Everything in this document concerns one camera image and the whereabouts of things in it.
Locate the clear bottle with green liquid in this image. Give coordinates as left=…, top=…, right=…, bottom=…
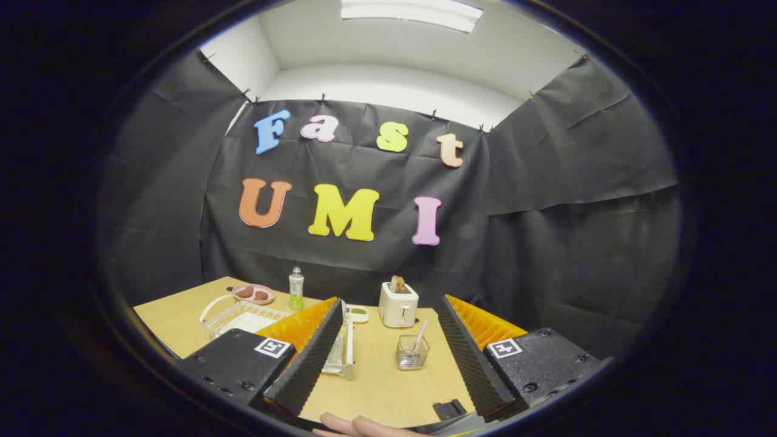
left=288, top=267, right=305, bottom=311

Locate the metal wire basket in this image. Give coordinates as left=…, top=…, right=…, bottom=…
left=396, top=334, right=430, bottom=371

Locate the black backdrop cloth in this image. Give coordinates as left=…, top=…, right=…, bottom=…
left=97, top=49, right=684, bottom=365

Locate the white ceiling light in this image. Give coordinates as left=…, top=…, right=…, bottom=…
left=340, top=0, right=484, bottom=34

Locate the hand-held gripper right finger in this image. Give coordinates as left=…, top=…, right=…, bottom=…
left=436, top=295, right=603, bottom=421

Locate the white wire dish rack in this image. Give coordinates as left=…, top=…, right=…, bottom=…
left=199, top=294, right=356, bottom=380

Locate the small pink plate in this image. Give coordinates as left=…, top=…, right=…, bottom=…
left=231, top=284, right=275, bottom=305

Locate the cream white toaster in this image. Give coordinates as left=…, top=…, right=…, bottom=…
left=378, top=281, right=419, bottom=329

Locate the black table clamp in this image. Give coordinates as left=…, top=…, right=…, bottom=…
left=432, top=399, right=467, bottom=421

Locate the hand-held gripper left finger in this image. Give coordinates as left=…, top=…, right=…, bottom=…
left=176, top=297, right=345, bottom=418

